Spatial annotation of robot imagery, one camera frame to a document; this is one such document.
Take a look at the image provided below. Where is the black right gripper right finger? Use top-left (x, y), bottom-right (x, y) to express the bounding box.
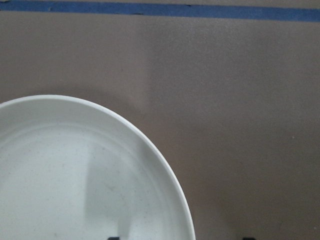
top-left (242, 236), bottom-right (256, 240)

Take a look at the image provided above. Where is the white round plate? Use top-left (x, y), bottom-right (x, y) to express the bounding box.
top-left (0, 95), bottom-right (196, 240)

